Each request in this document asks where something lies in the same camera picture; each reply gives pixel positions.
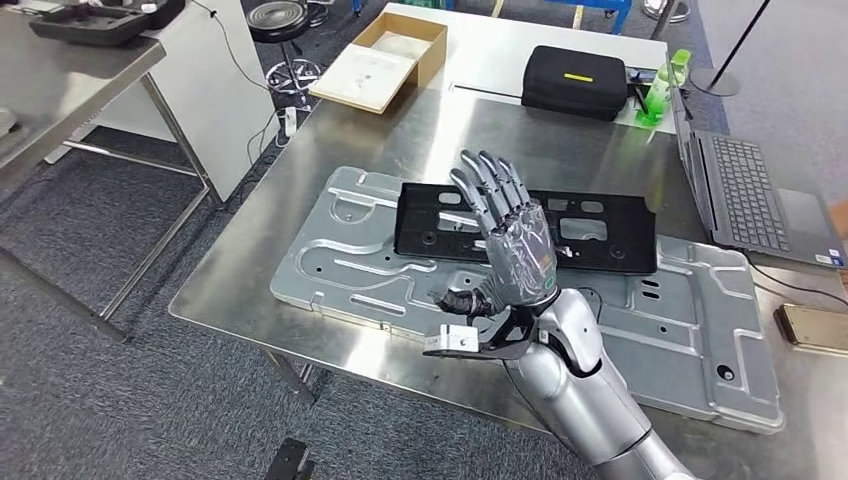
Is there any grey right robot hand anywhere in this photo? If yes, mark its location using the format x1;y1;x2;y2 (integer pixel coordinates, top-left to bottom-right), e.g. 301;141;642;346
433;149;559;318

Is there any black plastic plate holder part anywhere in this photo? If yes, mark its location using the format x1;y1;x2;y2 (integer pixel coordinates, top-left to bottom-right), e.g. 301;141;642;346
394;182;658;276

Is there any steel workbench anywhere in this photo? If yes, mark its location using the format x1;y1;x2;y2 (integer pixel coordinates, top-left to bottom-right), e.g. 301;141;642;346
168;86;848;480

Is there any stamped grey metal panel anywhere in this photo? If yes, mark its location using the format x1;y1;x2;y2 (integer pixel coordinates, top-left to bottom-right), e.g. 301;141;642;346
269;165;786;437

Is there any black zip case yellow label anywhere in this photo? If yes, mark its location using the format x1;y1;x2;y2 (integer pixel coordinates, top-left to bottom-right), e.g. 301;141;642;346
521;44;629;123

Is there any white table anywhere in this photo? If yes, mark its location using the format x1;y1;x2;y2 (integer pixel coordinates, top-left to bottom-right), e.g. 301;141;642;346
380;1;677;134

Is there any green plastic bottle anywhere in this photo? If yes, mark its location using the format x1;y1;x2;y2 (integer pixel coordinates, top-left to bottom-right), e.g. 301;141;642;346
634;48;692;129

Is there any brown cardboard box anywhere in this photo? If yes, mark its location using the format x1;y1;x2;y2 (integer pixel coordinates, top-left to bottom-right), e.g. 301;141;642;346
351;11;448;89

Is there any white cardboard box lid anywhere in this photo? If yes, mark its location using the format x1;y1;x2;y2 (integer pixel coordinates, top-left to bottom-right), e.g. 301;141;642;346
307;42;422;115

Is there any dark grey laptop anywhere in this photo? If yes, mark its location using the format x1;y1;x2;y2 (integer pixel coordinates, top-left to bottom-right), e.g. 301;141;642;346
669;62;848;270

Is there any black floor stand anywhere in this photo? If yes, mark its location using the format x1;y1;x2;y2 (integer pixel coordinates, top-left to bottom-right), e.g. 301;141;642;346
688;0;773;99

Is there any gold smartphone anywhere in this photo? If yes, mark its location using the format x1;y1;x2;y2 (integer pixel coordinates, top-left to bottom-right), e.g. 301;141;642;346
773;303;848;356

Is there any black stool with chrome base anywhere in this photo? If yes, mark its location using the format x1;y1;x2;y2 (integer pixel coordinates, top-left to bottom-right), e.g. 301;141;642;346
246;0;324;107

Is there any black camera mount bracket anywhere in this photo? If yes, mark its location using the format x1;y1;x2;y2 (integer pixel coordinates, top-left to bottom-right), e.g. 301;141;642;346
423;307;541;362

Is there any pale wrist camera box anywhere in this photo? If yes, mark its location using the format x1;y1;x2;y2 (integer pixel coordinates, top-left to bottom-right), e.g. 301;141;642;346
423;323;480;354

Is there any black laptop cable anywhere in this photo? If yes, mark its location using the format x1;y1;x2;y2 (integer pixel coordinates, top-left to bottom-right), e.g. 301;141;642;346
741;248;848;309

